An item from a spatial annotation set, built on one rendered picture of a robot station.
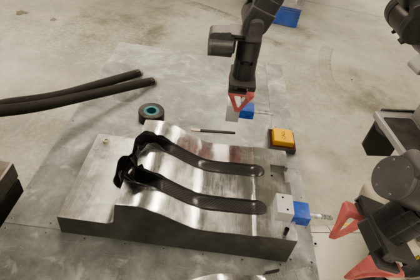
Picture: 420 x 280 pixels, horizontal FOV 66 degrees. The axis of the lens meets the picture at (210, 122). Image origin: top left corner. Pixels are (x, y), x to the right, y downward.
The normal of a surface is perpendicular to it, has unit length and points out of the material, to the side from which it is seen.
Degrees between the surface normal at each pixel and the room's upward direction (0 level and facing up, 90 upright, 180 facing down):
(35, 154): 0
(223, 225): 3
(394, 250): 26
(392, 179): 64
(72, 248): 0
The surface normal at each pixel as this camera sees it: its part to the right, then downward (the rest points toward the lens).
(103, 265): 0.11, -0.76
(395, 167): -0.84, -0.37
